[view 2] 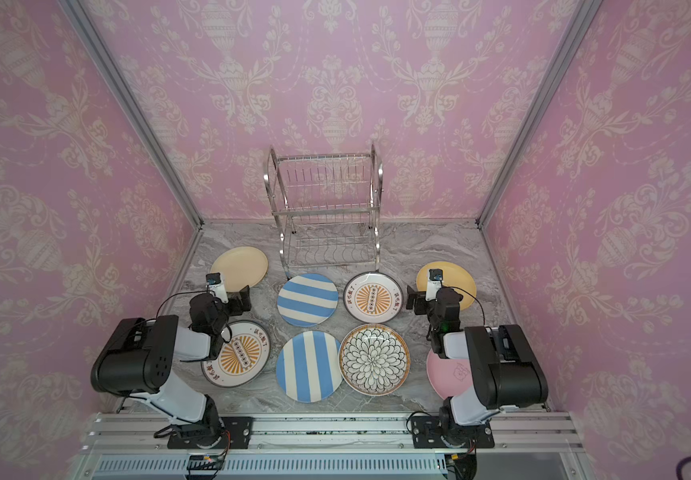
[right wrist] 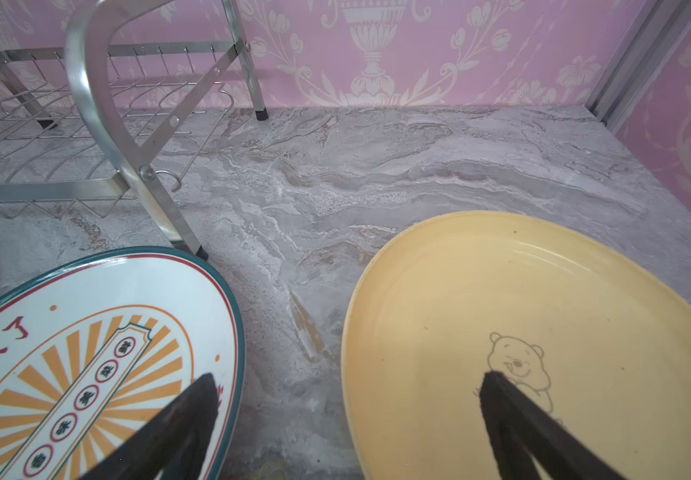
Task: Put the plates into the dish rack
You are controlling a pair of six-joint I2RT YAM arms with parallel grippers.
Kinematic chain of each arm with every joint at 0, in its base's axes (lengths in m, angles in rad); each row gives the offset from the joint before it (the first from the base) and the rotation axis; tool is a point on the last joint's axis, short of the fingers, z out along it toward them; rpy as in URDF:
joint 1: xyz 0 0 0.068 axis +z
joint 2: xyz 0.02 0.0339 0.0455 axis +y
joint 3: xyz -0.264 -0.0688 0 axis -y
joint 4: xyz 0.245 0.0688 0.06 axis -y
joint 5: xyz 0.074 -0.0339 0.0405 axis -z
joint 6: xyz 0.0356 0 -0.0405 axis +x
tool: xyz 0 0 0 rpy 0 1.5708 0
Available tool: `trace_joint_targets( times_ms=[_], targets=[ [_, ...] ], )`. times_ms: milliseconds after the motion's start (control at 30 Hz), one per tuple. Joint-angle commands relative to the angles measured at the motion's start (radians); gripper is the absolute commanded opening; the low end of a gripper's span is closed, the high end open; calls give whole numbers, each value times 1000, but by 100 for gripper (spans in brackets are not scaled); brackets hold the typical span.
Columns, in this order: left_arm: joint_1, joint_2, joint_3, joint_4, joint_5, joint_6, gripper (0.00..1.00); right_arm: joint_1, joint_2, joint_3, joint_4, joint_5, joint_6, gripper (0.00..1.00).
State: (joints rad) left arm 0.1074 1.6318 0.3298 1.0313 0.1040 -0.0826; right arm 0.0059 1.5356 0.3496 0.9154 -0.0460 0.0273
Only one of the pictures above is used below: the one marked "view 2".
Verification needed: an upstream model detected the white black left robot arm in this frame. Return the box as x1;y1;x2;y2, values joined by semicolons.
91;286;254;453

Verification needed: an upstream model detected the orange sunburst plate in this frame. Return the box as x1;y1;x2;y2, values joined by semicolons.
202;321;271;388
343;272;405;324

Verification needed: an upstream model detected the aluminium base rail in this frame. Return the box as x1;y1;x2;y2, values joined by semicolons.
69;411;595;479

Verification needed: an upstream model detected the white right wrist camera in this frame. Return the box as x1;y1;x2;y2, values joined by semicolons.
425;268;443;301

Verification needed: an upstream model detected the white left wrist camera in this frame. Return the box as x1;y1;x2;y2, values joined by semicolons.
206;272;229;304

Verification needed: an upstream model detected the blue white striped plate rear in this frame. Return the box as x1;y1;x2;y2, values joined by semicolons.
277;273;340;328

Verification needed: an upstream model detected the blue white striped plate front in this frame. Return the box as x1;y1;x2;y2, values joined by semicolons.
276;331;343;403

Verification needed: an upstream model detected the aluminium corner post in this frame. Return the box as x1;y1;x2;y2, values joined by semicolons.
477;0;603;230
58;0;205;230

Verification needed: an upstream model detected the left aluminium corner post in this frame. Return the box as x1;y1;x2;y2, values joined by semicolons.
58;0;205;230

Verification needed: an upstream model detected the small circuit board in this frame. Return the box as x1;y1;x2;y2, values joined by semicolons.
187;455;225;473

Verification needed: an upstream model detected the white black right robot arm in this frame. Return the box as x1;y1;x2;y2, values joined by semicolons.
407;286;549;448

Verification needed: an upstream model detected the yellow plate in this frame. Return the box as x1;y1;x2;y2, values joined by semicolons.
415;261;477;310

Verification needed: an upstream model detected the blue white striped plate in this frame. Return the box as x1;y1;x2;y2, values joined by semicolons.
276;331;343;403
277;273;340;328

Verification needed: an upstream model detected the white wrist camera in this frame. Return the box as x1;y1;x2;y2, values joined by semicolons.
425;268;443;301
206;272;229;304

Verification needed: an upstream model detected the pink plate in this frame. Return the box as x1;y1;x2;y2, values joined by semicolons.
427;351;473;400

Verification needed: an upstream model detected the right aluminium corner post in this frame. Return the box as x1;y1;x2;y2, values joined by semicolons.
477;0;603;230

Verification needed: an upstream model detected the black white floral plate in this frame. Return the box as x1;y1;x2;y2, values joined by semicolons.
339;324;411;397

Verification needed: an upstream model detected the chrome two-tier dish rack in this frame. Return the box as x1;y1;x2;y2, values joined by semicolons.
263;145;383;278

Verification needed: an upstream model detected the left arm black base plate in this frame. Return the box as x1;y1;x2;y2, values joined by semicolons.
167;416;255;451

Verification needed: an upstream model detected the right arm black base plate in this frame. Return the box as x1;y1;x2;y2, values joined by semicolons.
407;415;495;450

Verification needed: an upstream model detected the cream plate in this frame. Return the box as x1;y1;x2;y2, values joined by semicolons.
210;246;269;293

